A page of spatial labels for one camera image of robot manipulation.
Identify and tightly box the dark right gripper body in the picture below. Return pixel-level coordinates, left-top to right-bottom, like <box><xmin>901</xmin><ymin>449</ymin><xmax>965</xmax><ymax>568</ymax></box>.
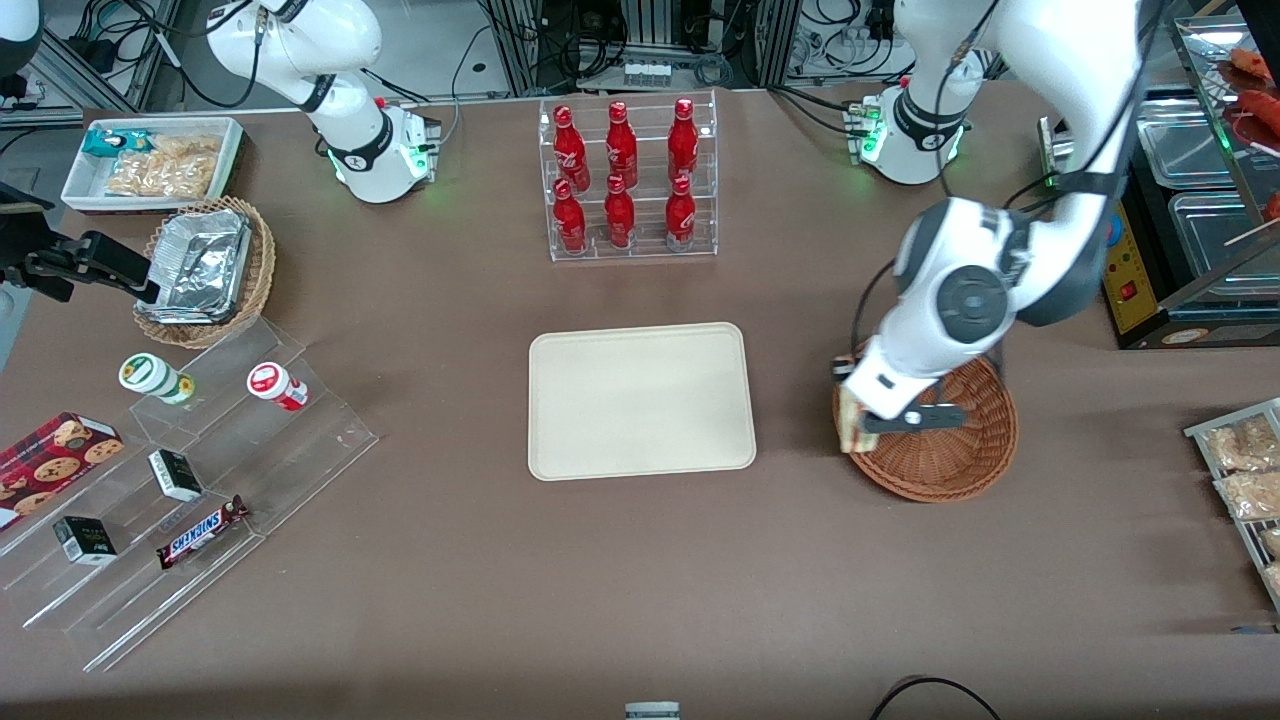
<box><xmin>0</xmin><ymin>183</ymin><xmax>77</xmax><ymax>302</ymax></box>

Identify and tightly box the triangular sandwich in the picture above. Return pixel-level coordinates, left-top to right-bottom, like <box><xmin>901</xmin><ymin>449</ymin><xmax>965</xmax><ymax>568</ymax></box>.
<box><xmin>837</xmin><ymin>383</ymin><xmax>870</xmax><ymax>455</ymax></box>

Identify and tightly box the brown wicker basket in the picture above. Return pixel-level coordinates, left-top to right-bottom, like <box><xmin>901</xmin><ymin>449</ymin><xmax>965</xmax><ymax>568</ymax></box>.
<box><xmin>832</xmin><ymin>345</ymin><xmax>1020</xmax><ymax>504</ymax></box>

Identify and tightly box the light wicker basket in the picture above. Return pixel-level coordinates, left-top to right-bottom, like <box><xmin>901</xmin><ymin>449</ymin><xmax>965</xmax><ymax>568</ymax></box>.
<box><xmin>132</xmin><ymin>196</ymin><xmax>277</xmax><ymax>350</ymax></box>

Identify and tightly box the beige plastic tray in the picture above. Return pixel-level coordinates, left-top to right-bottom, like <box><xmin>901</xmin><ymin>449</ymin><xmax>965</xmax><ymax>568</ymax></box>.
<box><xmin>527</xmin><ymin>321</ymin><xmax>759</xmax><ymax>483</ymax></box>

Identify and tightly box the aluminium foil container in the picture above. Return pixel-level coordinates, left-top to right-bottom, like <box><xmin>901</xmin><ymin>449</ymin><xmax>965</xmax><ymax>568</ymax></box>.
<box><xmin>148</xmin><ymin>208</ymin><xmax>252</xmax><ymax>325</ymax></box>

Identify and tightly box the white rectangular snack bin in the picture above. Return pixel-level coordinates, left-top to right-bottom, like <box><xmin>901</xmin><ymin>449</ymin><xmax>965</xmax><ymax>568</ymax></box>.
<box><xmin>62</xmin><ymin>117</ymin><xmax>247</xmax><ymax>215</ymax></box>

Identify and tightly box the green lidded white cup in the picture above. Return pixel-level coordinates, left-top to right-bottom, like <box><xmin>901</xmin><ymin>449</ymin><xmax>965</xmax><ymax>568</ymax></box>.
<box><xmin>118</xmin><ymin>352</ymin><xmax>197</xmax><ymax>406</ymax></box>

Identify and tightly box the clear bag of chips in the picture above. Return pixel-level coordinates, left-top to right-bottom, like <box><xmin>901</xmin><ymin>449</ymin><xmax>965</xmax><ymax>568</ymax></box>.
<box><xmin>104</xmin><ymin>134</ymin><xmax>222</xmax><ymax>200</ymax></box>

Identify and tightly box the teal snack packet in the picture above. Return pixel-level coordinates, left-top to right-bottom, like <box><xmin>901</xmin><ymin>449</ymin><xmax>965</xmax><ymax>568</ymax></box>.
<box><xmin>83</xmin><ymin>128</ymin><xmax>157</xmax><ymax>160</ymax></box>

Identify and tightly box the red lidded white cup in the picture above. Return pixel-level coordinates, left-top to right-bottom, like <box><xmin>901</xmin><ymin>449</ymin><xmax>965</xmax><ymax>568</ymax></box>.
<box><xmin>246</xmin><ymin>361</ymin><xmax>310</xmax><ymax>413</ymax></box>

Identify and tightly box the red cookie box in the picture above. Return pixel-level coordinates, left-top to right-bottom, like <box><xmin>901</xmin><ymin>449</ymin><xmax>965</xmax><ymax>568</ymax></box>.
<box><xmin>0</xmin><ymin>411</ymin><xmax>126</xmax><ymax>532</ymax></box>

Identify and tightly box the small black box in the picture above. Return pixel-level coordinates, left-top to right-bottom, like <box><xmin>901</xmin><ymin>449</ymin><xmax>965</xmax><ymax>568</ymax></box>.
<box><xmin>147</xmin><ymin>448</ymin><xmax>205</xmax><ymax>504</ymax></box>
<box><xmin>52</xmin><ymin>515</ymin><xmax>119</xmax><ymax>568</ymax></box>

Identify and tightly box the red cola bottle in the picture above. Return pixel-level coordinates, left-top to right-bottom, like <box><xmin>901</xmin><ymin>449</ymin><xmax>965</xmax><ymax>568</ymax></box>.
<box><xmin>664</xmin><ymin>175</ymin><xmax>699</xmax><ymax>252</ymax></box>
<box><xmin>603</xmin><ymin>174</ymin><xmax>638</xmax><ymax>251</ymax></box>
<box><xmin>604</xmin><ymin>101</ymin><xmax>640</xmax><ymax>189</ymax></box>
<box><xmin>552</xmin><ymin>105</ymin><xmax>592</xmax><ymax>193</ymax></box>
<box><xmin>551</xmin><ymin>178</ymin><xmax>589</xmax><ymax>255</ymax></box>
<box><xmin>666</xmin><ymin>97</ymin><xmax>701</xmax><ymax>184</ymax></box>

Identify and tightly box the clear acrylic bottle rack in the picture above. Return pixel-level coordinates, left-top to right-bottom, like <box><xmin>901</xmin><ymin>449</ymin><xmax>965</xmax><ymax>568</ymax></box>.
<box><xmin>537</xmin><ymin>89</ymin><xmax>720</xmax><ymax>264</ymax></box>

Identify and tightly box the clear acrylic stepped shelf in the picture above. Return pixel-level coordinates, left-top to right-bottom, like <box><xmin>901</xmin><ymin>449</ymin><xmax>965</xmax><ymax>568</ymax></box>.
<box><xmin>0</xmin><ymin>318</ymin><xmax>380</xmax><ymax>674</ymax></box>

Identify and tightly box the Snickers chocolate bar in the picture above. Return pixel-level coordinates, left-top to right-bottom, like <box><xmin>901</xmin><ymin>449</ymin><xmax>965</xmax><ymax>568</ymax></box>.
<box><xmin>156</xmin><ymin>494</ymin><xmax>251</xmax><ymax>571</ymax></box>

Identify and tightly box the hot food display cabinet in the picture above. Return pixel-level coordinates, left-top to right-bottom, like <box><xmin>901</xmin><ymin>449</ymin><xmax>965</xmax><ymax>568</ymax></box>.
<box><xmin>1038</xmin><ymin>14</ymin><xmax>1280</xmax><ymax>352</ymax></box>

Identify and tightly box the steel food pan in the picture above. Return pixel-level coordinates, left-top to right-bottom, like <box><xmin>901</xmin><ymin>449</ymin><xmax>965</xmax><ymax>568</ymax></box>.
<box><xmin>1137</xmin><ymin>97</ymin><xmax>1237</xmax><ymax>192</ymax></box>
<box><xmin>1167</xmin><ymin>190</ymin><xmax>1280</xmax><ymax>280</ymax></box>

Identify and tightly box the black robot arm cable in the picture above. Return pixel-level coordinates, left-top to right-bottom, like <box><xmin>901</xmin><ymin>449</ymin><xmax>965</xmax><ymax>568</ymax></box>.
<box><xmin>850</xmin><ymin>0</ymin><xmax>1169</xmax><ymax>363</ymax></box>

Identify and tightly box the black floor cable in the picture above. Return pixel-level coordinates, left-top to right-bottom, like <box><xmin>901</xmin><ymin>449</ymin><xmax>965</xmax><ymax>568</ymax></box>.
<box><xmin>867</xmin><ymin>676</ymin><xmax>1005</xmax><ymax>720</ymax></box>

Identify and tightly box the grey wire snack rack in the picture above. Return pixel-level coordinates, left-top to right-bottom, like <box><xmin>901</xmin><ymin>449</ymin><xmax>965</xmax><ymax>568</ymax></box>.
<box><xmin>1184</xmin><ymin>397</ymin><xmax>1280</xmax><ymax>613</ymax></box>

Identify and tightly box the aluminium frame rack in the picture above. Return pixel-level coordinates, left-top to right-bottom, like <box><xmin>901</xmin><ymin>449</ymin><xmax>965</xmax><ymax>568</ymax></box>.
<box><xmin>480</xmin><ymin>0</ymin><xmax>801</xmax><ymax>97</ymax></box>

